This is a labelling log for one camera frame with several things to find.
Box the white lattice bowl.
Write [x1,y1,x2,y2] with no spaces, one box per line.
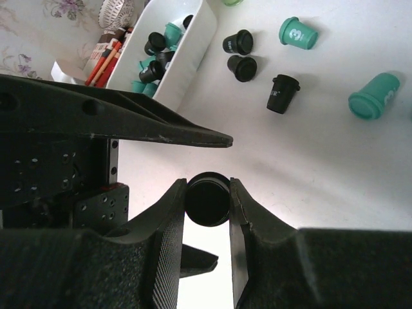
[98,0,135,31]

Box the striped orange placemat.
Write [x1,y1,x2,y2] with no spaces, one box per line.
[83,27,133,86]

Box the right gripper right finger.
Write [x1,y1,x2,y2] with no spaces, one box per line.
[229,178,411,308]

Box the teal coffee capsule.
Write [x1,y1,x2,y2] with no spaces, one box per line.
[131,80,146,93]
[142,83,158,98]
[348,72,400,120]
[278,17,319,50]
[138,55,156,71]
[164,23,183,47]

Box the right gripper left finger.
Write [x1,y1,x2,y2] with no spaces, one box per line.
[1,179,187,308]

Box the black coffee capsule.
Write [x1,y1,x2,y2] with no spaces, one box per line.
[267,74,301,115]
[183,15,194,30]
[227,55,258,82]
[185,172,230,227]
[139,61,165,84]
[222,30,254,55]
[144,32,166,56]
[156,51,175,71]

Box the green glass cup left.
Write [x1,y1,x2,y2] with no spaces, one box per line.
[222,0,243,6]

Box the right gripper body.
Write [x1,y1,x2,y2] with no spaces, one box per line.
[1,75,233,235]

